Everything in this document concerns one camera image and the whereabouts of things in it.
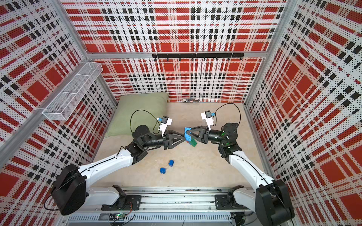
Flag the green lego brick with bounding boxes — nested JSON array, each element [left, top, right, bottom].
[[189, 138, 197, 147]]

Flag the white wire basket shelf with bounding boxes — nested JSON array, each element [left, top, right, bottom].
[[42, 62, 103, 121]]

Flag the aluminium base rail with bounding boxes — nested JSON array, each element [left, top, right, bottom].
[[60, 186, 292, 224]]

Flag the black hook rail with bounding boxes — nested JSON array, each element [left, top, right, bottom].
[[152, 53, 245, 60]]

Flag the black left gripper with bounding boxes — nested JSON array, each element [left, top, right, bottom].
[[142, 130, 186, 150]]

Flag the light blue lego brick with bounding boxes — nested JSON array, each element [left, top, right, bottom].
[[184, 127, 192, 141]]

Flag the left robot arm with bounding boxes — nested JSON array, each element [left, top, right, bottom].
[[51, 125, 186, 216]]

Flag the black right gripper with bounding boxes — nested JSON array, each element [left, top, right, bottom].
[[187, 126, 227, 145]]

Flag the green cushion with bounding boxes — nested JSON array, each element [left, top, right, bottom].
[[105, 92, 169, 137]]

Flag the flag print rolled pouch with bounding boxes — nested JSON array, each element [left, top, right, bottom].
[[183, 98, 200, 103]]

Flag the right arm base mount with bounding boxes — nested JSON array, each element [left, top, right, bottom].
[[215, 185, 255, 212]]

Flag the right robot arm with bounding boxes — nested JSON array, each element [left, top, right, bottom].
[[185, 122, 295, 226]]

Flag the blue tiny lego brick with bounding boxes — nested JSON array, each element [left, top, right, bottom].
[[168, 160, 174, 167]]

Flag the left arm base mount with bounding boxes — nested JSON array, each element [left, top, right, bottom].
[[101, 185, 142, 211]]

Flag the green circuit board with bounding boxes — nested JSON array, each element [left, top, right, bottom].
[[108, 213, 125, 221]]

